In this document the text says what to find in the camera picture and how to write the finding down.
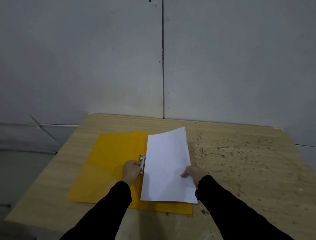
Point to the person's right hand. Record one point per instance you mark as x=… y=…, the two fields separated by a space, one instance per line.
x=196 y=173

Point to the person's left hand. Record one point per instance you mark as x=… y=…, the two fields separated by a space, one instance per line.
x=130 y=170

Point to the gathered white papers stack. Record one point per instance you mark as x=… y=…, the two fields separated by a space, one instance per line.
x=168 y=163

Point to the person's left forearm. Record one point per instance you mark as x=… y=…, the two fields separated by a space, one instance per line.
x=98 y=215

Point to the person's right forearm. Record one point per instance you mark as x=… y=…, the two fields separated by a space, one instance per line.
x=234 y=212

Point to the silver metal folder clip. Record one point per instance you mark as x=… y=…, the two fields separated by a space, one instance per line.
x=142 y=163

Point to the metal stool leg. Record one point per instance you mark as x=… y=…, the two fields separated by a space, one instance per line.
x=5 y=205

